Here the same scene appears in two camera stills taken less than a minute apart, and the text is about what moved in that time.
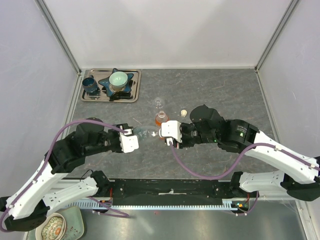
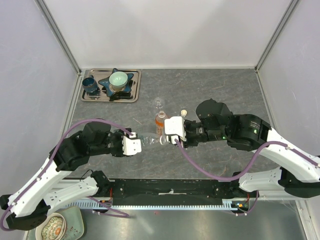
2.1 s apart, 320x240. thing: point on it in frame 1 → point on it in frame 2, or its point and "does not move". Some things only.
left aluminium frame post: (60, 37) does not move
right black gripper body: (190, 136) does not move
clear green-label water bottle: (147, 132) → (149, 140)
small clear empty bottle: (159, 105) does not move
